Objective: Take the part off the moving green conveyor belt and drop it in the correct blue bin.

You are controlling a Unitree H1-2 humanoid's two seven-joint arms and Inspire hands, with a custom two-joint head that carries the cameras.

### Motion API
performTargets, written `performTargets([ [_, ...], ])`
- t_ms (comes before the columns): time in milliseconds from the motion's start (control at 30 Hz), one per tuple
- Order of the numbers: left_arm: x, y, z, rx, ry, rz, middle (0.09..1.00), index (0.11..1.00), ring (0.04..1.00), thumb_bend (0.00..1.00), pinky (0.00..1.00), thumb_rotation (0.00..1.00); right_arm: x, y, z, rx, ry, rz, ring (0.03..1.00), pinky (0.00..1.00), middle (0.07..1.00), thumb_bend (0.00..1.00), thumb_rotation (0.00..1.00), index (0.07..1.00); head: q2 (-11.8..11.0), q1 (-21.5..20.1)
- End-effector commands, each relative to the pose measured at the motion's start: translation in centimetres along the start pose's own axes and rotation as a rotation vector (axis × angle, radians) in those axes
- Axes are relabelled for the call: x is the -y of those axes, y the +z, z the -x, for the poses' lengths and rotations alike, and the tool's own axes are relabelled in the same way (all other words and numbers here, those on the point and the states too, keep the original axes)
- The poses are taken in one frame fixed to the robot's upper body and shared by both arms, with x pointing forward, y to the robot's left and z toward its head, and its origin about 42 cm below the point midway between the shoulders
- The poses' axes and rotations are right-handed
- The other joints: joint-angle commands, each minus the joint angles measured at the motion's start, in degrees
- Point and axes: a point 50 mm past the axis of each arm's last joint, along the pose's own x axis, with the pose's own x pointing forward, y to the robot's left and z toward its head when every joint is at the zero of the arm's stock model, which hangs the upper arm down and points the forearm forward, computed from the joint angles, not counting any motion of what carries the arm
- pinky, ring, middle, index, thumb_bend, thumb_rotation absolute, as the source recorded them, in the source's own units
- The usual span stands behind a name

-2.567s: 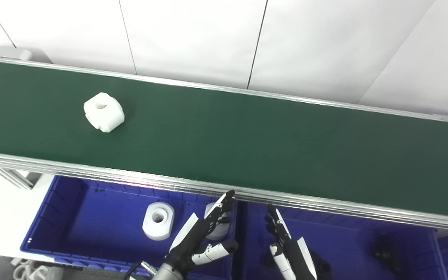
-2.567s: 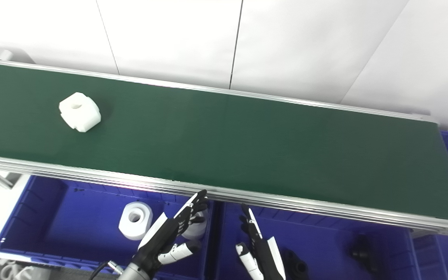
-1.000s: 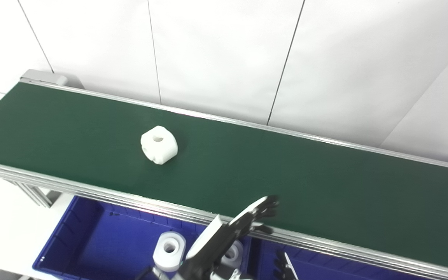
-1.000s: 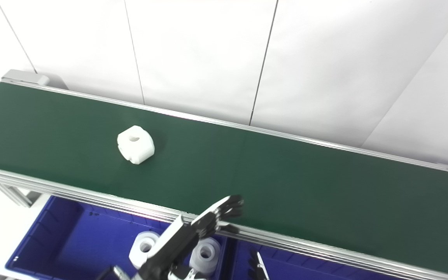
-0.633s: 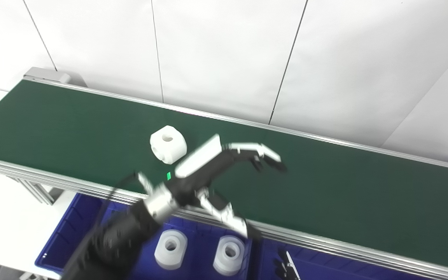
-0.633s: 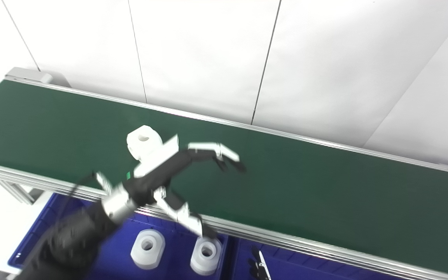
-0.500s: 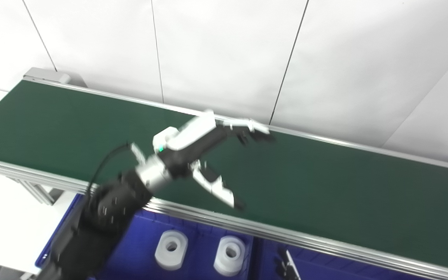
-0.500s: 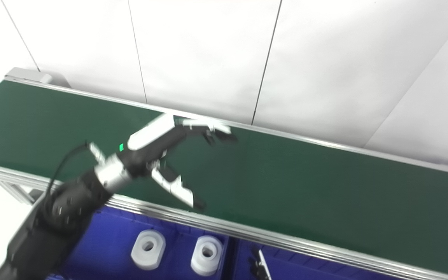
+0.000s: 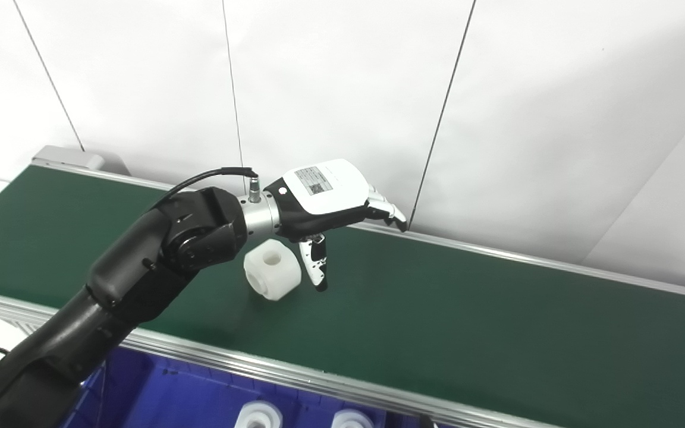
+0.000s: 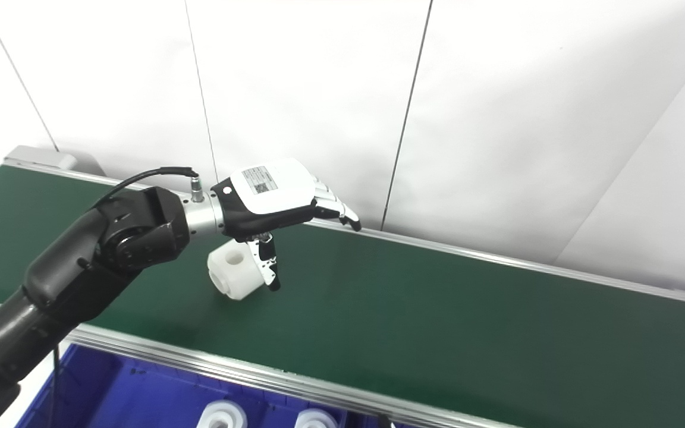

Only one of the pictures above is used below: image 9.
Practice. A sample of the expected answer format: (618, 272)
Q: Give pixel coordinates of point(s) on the white plastic part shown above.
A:
(257, 417)
(351, 420)
(271, 273)

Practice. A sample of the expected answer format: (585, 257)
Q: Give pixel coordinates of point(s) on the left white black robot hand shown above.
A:
(324, 190)

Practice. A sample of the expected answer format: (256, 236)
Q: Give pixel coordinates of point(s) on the grey conveyor motor housing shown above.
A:
(69, 157)

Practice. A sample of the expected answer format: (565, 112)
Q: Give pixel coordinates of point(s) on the green conveyor belt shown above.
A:
(259, 365)
(437, 309)

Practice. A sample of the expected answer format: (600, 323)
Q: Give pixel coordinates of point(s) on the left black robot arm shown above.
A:
(140, 267)

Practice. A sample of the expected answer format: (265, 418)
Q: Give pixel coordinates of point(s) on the blue bin with white parts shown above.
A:
(200, 398)

